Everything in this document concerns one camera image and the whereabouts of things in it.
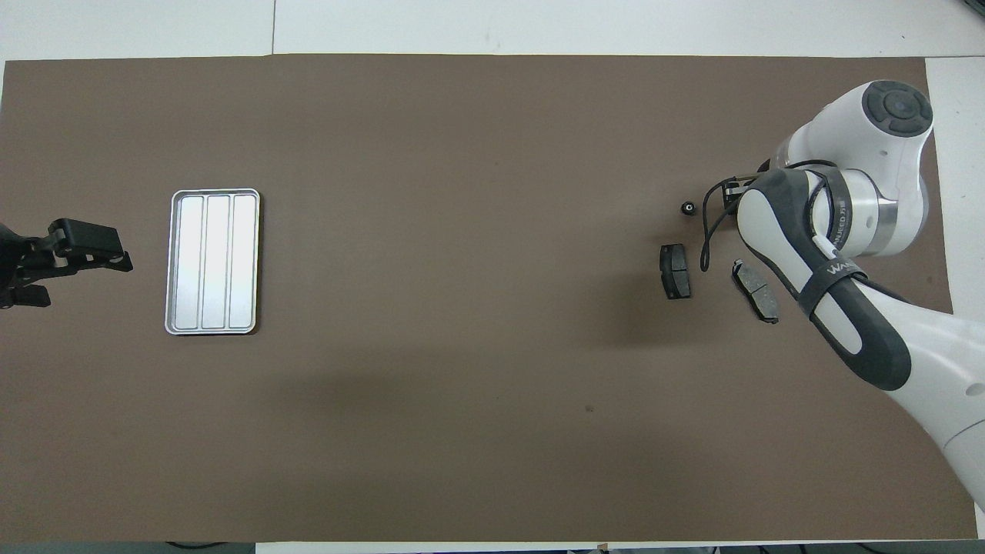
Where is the silver metal tray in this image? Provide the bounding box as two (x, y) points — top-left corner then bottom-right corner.
(164, 189), (262, 336)

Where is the black brake pad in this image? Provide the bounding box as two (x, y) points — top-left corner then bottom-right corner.
(659, 244), (693, 301)

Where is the grey brake pad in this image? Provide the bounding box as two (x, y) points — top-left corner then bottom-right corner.
(730, 259), (781, 326)

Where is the black cable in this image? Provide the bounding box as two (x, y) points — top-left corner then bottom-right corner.
(699, 159), (771, 272)

